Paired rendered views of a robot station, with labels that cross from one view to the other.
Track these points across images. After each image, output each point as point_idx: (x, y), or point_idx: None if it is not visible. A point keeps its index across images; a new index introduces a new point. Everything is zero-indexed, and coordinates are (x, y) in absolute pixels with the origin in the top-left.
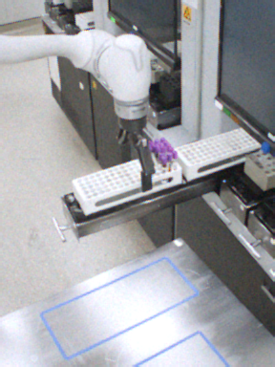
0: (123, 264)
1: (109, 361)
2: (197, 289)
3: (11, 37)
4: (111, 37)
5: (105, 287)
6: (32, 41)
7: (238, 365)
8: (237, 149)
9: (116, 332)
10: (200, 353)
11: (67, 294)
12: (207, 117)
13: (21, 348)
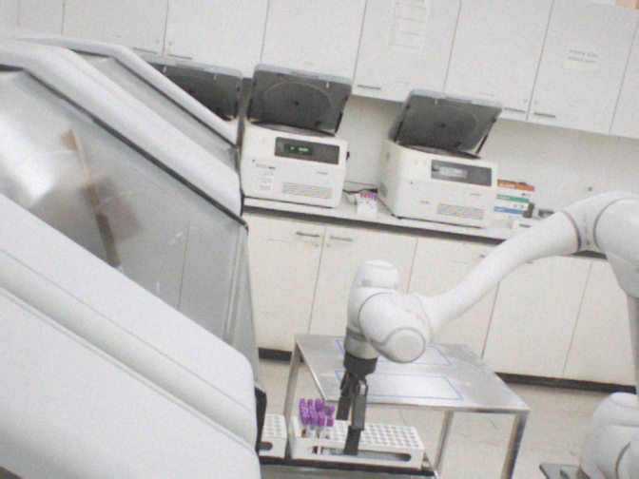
0: (385, 401)
1: (415, 368)
2: (334, 373)
3: (506, 241)
4: (386, 297)
5: (406, 395)
6: (485, 257)
7: (332, 342)
8: None
9: (405, 375)
10: None
11: (439, 401)
12: None
13: (477, 390)
